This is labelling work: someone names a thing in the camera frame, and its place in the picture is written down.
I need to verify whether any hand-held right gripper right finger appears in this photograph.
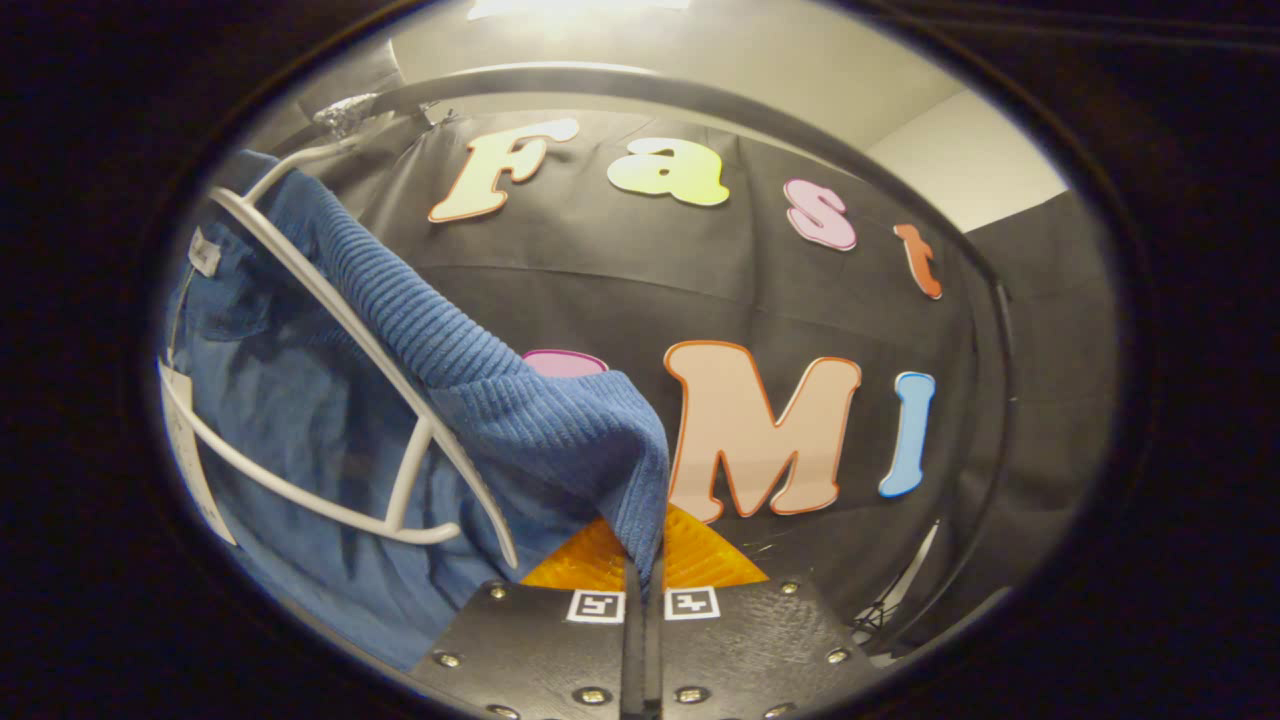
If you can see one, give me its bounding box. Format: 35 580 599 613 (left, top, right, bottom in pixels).
645 503 883 720

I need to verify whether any black backdrop cloth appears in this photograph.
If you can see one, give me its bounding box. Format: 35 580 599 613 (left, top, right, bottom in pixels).
240 40 1121 661

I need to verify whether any blue corduroy jacket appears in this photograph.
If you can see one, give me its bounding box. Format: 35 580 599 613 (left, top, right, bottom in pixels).
160 150 673 673

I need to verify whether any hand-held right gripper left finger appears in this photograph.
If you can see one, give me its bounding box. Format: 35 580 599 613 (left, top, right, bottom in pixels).
408 515 646 720

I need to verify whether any ceiling light panel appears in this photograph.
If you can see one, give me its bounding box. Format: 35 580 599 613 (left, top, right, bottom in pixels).
468 0 693 21

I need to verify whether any black clothes rail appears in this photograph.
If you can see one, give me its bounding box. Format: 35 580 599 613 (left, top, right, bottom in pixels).
315 62 1016 651

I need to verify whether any white hanger with silver hook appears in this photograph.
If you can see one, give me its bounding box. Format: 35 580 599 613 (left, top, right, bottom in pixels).
158 92 521 571

